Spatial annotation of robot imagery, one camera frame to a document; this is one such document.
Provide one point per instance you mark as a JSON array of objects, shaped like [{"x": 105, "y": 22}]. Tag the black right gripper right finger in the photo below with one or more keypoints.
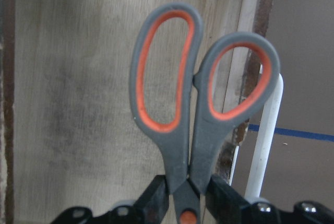
[{"x": 227, "y": 206}]

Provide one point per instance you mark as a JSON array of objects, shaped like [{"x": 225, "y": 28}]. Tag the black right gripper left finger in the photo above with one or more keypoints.
[{"x": 150, "y": 207}]

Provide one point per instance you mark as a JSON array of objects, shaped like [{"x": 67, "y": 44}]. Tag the wooden drawer with white handle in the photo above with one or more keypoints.
[{"x": 75, "y": 142}]

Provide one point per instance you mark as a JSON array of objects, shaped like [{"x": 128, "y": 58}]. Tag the grey orange scissors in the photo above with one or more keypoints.
[{"x": 190, "y": 143}]

